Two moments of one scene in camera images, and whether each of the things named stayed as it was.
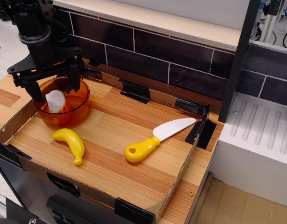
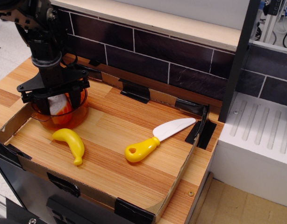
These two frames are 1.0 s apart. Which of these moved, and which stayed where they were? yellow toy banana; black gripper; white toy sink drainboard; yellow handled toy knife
Moved: black gripper
Stayed: yellow toy banana; white toy sink drainboard; yellow handled toy knife
